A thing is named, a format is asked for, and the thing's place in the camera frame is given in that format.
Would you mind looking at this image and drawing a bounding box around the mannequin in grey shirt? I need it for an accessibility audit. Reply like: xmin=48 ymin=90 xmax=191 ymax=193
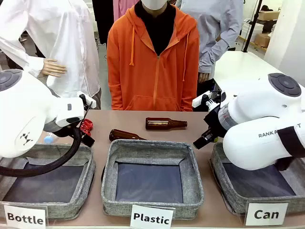
xmin=176 ymin=0 xmax=244 ymax=84

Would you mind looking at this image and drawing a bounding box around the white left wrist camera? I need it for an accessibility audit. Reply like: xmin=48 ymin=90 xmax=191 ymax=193
xmin=76 ymin=91 xmax=96 ymax=111

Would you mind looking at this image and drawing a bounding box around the black stand pole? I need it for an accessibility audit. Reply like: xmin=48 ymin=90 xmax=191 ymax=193
xmin=242 ymin=0 xmax=263 ymax=53

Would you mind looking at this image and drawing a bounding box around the white label Plastic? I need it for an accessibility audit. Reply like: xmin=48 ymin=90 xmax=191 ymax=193
xmin=130 ymin=204 xmax=174 ymax=229

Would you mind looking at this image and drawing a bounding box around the black garment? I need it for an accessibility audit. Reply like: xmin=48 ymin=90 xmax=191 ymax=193
xmin=91 ymin=0 xmax=114 ymax=45

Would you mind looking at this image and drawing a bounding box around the large cardboard box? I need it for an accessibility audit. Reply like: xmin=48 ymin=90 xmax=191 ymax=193
xmin=254 ymin=32 xmax=272 ymax=45

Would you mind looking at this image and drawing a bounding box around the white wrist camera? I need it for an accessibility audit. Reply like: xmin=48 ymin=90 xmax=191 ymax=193
xmin=76 ymin=91 xmax=96 ymax=111
xmin=192 ymin=90 xmax=213 ymax=107

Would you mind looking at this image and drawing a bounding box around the crushed red can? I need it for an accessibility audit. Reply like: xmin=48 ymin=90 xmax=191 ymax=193
xmin=80 ymin=119 xmax=94 ymax=135

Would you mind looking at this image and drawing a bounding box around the clear plastic bottle blue cap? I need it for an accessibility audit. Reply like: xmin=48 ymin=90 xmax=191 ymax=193
xmin=43 ymin=133 xmax=57 ymax=144

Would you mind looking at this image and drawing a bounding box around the white label Bottle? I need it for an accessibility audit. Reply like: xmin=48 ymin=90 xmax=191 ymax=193
xmin=3 ymin=204 xmax=47 ymax=229

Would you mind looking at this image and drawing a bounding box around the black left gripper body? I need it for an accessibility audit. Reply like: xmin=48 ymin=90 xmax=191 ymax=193
xmin=80 ymin=133 xmax=96 ymax=147

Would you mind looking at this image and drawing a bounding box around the small cardboard box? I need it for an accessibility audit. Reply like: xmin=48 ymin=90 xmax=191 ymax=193
xmin=258 ymin=10 xmax=280 ymax=21

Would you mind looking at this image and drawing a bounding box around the grey fabric basket Can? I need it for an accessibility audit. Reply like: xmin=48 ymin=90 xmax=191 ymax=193
xmin=209 ymin=142 xmax=305 ymax=215

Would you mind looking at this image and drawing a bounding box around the brown glass bottle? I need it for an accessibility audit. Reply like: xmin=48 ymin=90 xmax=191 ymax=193
xmin=145 ymin=117 xmax=188 ymax=131
xmin=109 ymin=129 xmax=148 ymax=142

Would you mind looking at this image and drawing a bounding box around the pink garment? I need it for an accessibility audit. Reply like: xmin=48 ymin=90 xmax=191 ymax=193
xmin=113 ymin=0 xmax=134 ymax=22

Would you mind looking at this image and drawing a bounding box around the grey fabric basket Bottle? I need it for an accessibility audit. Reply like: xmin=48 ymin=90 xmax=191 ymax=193
xmin=0 ymin=142 xmax=96 ymax=220

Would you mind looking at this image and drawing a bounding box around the person in orange hoodie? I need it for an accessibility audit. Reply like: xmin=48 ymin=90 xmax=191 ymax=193
xmin=106 ymin=0 xmax=200 ymax=112

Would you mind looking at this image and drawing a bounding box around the white label Can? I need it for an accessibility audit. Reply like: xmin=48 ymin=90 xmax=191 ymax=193
xmin=244 ymin=202 xmax=288 ymax=227

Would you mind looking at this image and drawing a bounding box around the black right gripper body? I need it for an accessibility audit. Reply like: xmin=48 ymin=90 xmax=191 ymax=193
xmin=201 ymin=104 xmax=227 ymax=144

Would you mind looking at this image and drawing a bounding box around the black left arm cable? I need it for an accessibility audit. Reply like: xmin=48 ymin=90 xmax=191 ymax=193
xmin=0 ymin=128 xmax=82 ymax=177

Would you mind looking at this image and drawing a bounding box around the mannequin in white shirt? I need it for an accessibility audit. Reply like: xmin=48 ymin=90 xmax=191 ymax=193
xmin=0 ymin=0 xmax=102 ymax=110

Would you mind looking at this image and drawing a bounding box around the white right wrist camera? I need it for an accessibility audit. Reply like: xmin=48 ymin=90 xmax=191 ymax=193
xmin=192 ymin=90 xmax=213 ymax=107

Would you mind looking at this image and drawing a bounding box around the grey fabric basket Plastic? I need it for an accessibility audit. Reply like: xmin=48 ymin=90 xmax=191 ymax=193
xmin=101 ymin=139 xmax=205 ymax=219

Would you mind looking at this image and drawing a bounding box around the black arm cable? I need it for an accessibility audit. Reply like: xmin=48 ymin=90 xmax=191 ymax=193
xmin=277 ymin=126 xmax=305 ymax=171
xmin=0 ymin=128 xmax=82 ymax=177

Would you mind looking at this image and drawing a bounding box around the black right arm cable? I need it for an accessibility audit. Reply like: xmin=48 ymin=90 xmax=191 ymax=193
xmin=277 ymin=126 xmax=305 ymax=171

